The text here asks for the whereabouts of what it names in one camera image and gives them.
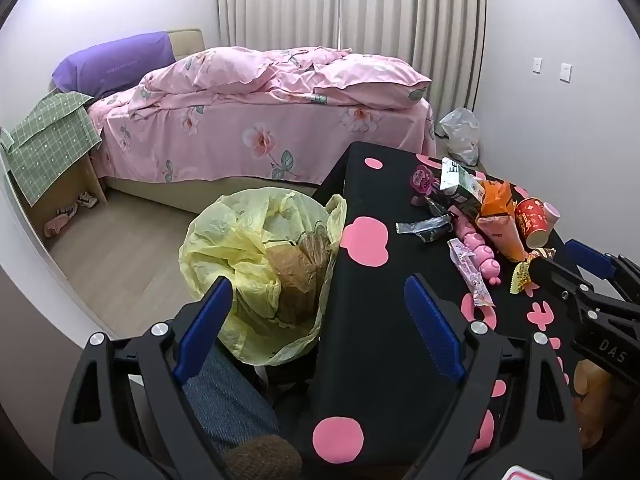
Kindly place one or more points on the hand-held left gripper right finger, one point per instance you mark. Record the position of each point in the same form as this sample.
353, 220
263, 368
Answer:
435, 330

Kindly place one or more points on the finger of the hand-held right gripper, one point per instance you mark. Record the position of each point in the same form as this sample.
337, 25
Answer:
552, 272
592, 259

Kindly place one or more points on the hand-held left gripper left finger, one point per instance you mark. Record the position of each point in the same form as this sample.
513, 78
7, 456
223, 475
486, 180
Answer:
205, 330

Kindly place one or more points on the yellow snack wrapper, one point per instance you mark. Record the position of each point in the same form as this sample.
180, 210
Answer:
522, 275

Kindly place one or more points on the red paper cup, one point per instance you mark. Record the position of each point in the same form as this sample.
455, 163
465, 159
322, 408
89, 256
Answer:
531, 220

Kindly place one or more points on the orange plastic bag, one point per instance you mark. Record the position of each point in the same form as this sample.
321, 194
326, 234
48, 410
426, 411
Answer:
500, 232

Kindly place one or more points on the pink purple snack wrapper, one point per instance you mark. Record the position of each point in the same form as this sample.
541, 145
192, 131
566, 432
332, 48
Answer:
472, 275

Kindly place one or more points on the yellow bag trash bin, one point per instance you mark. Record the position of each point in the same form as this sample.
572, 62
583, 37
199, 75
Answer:
220, 255

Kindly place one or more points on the clear plastic blister pack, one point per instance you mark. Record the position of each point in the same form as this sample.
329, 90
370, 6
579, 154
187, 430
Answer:
425, 227

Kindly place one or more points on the green white carton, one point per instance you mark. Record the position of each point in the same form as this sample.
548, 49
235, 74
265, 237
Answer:
460, 182

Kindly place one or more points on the person's right hand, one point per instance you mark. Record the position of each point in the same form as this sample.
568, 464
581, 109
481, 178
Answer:
595, 400

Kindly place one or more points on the pink cup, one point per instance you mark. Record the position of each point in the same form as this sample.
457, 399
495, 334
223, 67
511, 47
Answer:
551, 215

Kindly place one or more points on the black tablecloth with pink shapes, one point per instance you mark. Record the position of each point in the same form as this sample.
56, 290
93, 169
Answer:
370, 300

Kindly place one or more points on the person's leg in jeans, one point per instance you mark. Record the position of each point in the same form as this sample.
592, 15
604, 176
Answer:
235, 400

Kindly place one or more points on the pink toy caterpillar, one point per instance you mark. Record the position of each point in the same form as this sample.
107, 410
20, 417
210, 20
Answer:
475, 245

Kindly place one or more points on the brown paper bag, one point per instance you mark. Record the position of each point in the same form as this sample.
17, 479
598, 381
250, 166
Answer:
300, 275

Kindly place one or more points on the brown fuzzy clothing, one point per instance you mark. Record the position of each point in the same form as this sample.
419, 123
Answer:
260, 457

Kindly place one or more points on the white plastic bag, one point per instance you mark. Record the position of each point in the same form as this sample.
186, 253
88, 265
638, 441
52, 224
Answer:
460, 132

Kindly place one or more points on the white shoes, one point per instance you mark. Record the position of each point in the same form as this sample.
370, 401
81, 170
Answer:
86, 200

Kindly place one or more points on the pink slipper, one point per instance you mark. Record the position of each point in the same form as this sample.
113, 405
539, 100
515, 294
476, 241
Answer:
60, 220

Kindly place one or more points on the bed with pink floral sheet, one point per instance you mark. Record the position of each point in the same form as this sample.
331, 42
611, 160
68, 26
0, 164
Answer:
210, 140

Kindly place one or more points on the wooden nightstand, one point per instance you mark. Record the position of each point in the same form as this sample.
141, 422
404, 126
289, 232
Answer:
65, 195

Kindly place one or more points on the green checked cloth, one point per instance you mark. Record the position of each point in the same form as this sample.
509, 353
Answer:
50, 140

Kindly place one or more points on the pink floral duvet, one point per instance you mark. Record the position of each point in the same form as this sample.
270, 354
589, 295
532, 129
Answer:
280, 72

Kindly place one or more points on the purple pillow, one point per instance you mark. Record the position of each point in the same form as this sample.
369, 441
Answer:
110, 62

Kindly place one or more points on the beige headboard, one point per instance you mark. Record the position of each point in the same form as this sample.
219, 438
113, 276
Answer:
187, 42

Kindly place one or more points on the beige pleated curtain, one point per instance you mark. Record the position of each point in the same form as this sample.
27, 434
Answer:
390, 10

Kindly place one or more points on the curtain pull rod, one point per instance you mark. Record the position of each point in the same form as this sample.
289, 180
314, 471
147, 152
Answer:
341, 5

